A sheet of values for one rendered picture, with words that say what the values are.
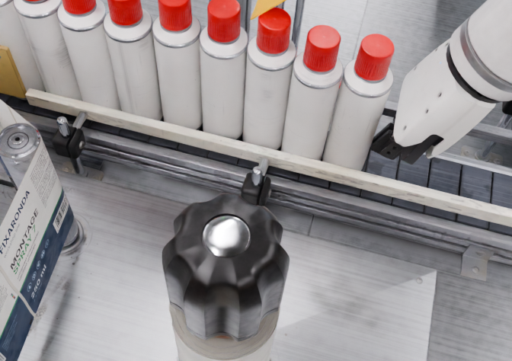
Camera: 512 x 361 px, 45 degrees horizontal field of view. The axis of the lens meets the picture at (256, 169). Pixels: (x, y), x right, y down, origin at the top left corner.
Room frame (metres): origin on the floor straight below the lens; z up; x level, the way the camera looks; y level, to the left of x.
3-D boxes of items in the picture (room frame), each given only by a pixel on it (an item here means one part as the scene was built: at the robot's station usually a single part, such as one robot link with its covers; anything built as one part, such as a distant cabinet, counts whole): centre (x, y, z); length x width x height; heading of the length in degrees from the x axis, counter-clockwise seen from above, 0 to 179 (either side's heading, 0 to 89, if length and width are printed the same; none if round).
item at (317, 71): (0.44, -0.05, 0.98); 0.05 x 0.05 x 0.20
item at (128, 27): (0.47, 0.15, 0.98); 0.05 x 0.05 x 0.20
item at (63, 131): (0.42, 0.22, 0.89); 0.06 x 0.03 x 0.12; 169
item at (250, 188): (0.36, 0.00, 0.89); 0.03 x 0.03 x 0.12; 79
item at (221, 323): (0.17, 0.01, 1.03); 0.09 x 0.09 x 0.30
